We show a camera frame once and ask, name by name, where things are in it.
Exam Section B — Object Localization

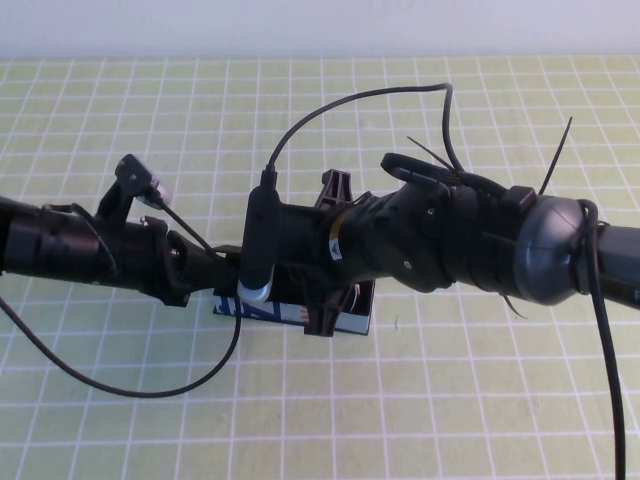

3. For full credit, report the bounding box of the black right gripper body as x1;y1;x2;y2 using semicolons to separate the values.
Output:
272;169;376;337

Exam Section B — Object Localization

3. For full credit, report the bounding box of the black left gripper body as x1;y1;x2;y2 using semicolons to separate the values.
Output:
112;217;192;307

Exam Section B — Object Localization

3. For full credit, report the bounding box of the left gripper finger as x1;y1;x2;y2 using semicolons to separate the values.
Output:
172;232;242;272
187;264;239;301

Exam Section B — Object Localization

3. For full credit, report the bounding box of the black printed glasses case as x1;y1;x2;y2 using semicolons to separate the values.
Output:
212;244;377;337

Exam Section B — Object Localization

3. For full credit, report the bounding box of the black zip tie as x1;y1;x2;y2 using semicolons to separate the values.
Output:
538;117;574;196
501;293;530;320
406;135;466;176

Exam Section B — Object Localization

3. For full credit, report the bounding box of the green checkered tablecloth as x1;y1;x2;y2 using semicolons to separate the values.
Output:
0;55;640;480

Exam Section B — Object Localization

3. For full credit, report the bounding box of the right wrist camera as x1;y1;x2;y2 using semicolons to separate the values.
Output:
237;168;282;304

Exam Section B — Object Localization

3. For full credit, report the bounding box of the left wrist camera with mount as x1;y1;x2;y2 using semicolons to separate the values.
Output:
97;154;175;226

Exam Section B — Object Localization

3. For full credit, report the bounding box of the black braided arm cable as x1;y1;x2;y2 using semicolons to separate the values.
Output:
380;152;501;201

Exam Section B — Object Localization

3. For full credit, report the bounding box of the black left camera cable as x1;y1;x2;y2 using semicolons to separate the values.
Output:
0;197;244;399

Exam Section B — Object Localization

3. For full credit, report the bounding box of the black camera cable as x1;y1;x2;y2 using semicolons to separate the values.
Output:
0;197;244;399
267;82;629;480

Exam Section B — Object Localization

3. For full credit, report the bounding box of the black right camera cable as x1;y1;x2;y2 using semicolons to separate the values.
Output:
267;82;629;480

